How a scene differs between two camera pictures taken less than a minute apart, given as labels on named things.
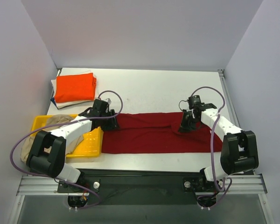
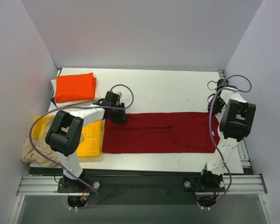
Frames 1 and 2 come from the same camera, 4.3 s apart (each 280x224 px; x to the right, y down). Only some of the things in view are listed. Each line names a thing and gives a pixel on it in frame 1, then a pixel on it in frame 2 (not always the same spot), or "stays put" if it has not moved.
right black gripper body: x=186 y=119 to x=214 y=108
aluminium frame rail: x=232 y=185 stays put
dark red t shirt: x=157 y=132 stays put
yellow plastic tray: x=90 y=146 stays put
